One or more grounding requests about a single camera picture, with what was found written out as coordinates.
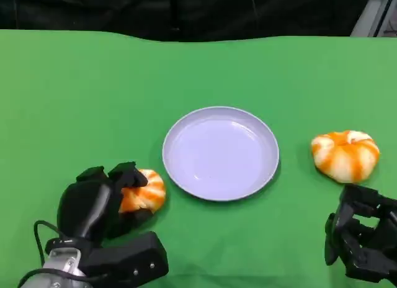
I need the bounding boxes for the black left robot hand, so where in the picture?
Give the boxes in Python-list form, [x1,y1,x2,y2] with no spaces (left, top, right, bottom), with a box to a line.
[56,160,150,241]

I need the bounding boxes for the black backdrop curtain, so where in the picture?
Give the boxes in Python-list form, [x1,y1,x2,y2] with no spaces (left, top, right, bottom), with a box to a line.
[0,0,375,43]

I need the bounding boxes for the large orange white bread roll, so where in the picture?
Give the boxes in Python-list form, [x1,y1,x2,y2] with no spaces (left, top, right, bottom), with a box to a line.
[311,130,381,184]

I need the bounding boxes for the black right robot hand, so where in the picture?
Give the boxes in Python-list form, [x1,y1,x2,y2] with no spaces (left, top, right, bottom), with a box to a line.
[324,184,397,284]

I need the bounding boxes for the green table cloth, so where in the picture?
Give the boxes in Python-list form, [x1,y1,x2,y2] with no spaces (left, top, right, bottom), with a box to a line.
[0,29,397,288]

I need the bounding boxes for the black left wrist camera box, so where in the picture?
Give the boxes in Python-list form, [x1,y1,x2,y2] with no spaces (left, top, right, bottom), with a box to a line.
[82,231,170,285]

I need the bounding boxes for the small orange white bread roll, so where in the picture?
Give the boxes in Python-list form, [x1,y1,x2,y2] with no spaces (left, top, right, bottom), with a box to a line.
[118,168,167,215]

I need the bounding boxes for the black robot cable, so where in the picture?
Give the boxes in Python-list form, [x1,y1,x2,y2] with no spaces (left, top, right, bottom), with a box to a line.
[33,220,65,268]

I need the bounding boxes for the aluminium frame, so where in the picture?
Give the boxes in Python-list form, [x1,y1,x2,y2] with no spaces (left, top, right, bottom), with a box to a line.
[350,0,397,38]

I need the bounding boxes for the lilac plate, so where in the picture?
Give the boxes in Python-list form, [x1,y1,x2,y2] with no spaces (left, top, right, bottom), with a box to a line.
[162,106,280,202]

